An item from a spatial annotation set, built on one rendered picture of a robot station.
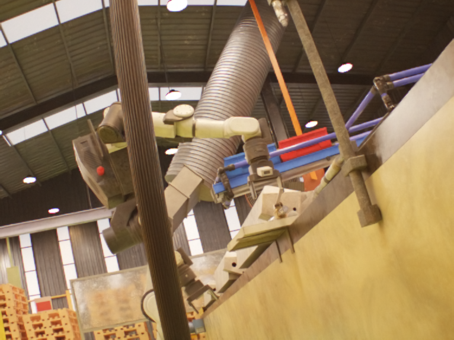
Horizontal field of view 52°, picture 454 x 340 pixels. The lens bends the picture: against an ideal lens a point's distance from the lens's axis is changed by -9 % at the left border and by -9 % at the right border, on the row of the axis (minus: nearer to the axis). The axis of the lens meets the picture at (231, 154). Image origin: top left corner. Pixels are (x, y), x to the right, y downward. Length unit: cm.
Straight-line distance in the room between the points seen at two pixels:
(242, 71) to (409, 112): 955
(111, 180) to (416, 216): 139
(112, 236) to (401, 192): 135
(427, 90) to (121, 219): 149
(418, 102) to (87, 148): 153
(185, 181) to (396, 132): 828
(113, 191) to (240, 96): 824
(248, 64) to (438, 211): 975
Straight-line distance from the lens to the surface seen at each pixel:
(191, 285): 227
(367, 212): 108
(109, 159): 209
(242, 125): 190
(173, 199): 905
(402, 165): 98
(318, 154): 271
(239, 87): 1025
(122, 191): 207
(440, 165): 87
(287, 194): 204
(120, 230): 207
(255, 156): 187
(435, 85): 84
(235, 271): 342
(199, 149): 959
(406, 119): 94
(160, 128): 195
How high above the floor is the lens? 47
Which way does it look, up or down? 19 degrees up
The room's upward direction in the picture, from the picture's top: 15 degrees counter-clockwise
